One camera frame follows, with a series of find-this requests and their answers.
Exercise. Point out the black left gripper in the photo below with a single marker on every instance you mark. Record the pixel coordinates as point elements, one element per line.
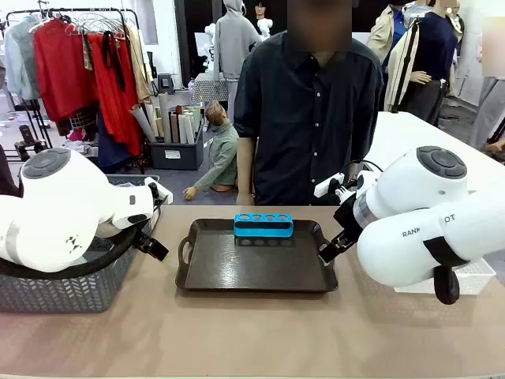
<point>144,241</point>

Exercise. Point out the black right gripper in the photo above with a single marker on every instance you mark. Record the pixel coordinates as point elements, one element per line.
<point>348,215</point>

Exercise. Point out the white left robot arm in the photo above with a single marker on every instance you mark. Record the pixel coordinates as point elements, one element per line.
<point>59,205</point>

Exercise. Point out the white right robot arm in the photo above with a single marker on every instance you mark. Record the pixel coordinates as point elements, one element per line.
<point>418,189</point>

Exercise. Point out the person's right forearm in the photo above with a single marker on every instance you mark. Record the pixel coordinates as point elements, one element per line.
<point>245,169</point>

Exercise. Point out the blue test tube rack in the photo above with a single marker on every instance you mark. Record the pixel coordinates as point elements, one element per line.
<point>262,228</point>

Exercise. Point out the dark brown serving tray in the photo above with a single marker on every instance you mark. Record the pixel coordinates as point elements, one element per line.
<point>252,268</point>

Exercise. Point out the gray storage crate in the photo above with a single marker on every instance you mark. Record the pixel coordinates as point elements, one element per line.
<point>177,154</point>

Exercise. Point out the large gray woven basket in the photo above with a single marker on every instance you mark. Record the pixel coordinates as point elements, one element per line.
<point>59,294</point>

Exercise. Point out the child mannequin green shirt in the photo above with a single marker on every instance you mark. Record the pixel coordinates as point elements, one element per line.
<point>221,158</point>

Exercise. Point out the brown paper roll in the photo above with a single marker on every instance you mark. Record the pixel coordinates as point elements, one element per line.
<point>174,128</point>

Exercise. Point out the white paper roll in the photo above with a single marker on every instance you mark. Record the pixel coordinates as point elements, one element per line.
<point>182,129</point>
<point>189,129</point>

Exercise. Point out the gray cone paper roll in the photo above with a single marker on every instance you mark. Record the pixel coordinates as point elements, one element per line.
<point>144,124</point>

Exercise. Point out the tall gray paper roll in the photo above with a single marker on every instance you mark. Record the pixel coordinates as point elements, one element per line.
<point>165,118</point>

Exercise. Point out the person in dark shirt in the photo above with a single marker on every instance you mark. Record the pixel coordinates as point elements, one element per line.
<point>307,118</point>

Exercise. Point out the white table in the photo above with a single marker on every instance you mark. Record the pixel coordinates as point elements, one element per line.
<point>414,138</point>

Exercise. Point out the white perforated plastic basket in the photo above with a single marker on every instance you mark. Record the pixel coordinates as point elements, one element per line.
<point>473,276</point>

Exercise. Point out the red dress on hanger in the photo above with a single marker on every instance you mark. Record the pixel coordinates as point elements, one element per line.
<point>114,102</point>

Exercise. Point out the black step stool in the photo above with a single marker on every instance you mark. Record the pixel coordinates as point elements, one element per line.
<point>166,83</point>

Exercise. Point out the patterned cloth covered table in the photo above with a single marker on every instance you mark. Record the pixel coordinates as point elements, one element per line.
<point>209,88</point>

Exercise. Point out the black device on floor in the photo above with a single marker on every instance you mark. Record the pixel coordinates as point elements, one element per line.
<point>27,140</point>

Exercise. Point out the beige hanging garment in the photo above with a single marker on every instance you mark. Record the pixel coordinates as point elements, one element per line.
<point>138,63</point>

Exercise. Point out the black metal clothes rack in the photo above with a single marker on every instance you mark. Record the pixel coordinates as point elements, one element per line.
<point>132,59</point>

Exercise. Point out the black hanging scarf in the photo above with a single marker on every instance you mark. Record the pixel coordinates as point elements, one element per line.
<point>112,59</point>

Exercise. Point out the red shirt on hanger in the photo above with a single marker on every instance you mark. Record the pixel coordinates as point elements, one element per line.
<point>63,71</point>

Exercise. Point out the white mannequin torso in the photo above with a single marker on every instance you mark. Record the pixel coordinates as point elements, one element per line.
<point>210,47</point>

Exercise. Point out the blurred bystander in gray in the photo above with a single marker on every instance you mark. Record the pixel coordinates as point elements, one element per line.
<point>491,102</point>

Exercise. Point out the beige coat mannequin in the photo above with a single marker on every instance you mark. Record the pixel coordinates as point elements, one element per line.
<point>388,35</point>

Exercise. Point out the gray hoodie mannequin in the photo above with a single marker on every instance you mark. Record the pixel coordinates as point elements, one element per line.
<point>234,43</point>

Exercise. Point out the navy top mannequin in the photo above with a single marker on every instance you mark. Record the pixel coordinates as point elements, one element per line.
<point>434,47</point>

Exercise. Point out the pale fuzzy jacket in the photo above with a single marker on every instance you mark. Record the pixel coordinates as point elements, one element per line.
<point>19,59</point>

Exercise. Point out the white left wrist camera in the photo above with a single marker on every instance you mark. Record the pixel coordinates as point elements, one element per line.
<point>163,191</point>

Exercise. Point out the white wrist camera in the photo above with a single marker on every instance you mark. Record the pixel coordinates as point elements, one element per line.
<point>163,191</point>
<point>323,187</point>

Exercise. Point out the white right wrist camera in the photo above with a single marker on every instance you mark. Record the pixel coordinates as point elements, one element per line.
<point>323,187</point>

